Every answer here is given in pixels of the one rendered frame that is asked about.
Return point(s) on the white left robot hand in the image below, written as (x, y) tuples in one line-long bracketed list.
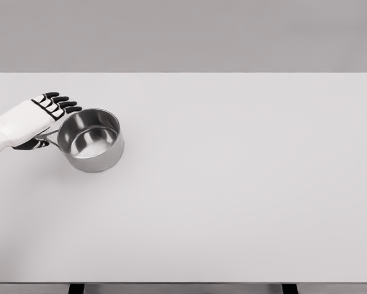
[(27, 116)]

